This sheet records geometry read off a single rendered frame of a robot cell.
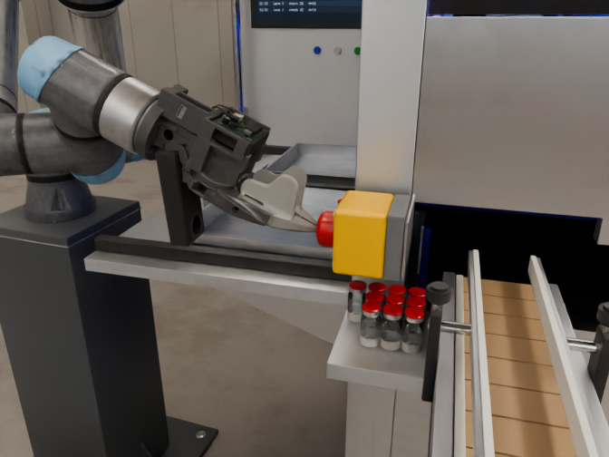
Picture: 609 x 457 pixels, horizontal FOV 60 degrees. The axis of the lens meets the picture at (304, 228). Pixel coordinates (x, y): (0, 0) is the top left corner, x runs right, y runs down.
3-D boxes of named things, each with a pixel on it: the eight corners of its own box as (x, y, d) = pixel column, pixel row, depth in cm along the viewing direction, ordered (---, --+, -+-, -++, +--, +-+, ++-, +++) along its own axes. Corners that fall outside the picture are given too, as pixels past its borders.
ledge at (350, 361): (464, 331, 63) (466, 316, 63) (465, 403, 52) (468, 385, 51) (349, 315, 67) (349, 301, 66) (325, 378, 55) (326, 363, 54)
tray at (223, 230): (419, 215, 94) (420, 197, 92) (403, 282, 71) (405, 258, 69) (240, 199, 102) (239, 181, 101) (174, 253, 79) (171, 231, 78)
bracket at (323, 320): (362, 342, 84) (365, 268, 79) (359, 353, 81) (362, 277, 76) (169, 312, 92) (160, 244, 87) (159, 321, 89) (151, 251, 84)
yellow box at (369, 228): (406, 254, 60) (411, 193, 58) (401, 283, 54) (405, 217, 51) (342, 247, 62) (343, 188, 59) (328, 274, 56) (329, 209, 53)
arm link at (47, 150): (40, 145, 72) (18, 90, 63) (126, 140, 75) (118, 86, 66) (41, 194, 69) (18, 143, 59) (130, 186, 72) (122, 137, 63)
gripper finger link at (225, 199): (266, 219, 54) (192, 179, 55) (260, 231, 55) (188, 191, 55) (280, 204, 58) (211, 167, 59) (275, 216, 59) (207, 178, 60)
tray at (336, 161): (436, 166, 124) (438, 151, 123) (430, 201, 101) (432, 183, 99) (296, 156, 132) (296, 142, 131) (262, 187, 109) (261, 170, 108)
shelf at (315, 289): (436, 169, 129) (437, 160, 128) (414, 316, 67) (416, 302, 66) (251, 155, 141) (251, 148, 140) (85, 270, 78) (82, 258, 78)
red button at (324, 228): (354, 241, 60) (355, 208, 58) (347, 256, 56) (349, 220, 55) (322, 238, 61) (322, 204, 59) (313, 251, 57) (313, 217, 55)
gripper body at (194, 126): (253, 146, 52) (149, 89, 53) (224, 217, 56) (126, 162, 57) (277, 131, 59) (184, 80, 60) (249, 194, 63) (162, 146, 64)
